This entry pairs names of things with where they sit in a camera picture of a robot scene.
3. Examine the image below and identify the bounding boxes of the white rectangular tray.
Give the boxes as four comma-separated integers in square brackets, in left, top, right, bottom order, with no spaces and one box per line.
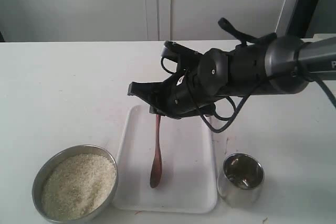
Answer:
[113,105,217,214]

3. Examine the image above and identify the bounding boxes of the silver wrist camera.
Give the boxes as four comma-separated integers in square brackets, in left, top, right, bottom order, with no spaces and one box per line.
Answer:
[160,41,203,74]

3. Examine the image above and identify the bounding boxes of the white cabinet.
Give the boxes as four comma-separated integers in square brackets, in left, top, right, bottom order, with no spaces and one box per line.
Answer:
[1,0,298,42]

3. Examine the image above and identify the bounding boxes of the dark braided cable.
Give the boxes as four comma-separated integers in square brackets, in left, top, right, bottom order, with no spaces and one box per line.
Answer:
[160,17,336,134]

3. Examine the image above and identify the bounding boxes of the steel bowl of rice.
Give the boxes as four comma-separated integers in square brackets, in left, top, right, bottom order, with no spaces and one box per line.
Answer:
[31,145,118,223]

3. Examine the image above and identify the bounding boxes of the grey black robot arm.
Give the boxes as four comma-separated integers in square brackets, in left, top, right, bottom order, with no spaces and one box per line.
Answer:
[128,34,335,119]

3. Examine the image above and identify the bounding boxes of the uncooked white rice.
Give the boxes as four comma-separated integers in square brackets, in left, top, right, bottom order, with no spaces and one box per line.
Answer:
[41,154,117,221]

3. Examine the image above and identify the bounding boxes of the small steel cup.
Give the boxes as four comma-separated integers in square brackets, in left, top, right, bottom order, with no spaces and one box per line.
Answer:
[217,153,265,208]

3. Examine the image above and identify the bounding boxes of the dark vertical post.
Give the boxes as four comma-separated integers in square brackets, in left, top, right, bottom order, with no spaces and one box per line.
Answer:
[283,0,336,39]

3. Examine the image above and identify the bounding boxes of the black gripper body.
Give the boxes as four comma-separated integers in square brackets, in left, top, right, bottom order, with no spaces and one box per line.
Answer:
[158,71,215,119]

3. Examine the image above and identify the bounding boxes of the brown wooden spoon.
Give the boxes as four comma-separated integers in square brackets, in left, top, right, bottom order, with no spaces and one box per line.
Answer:
[150,114,162,188]

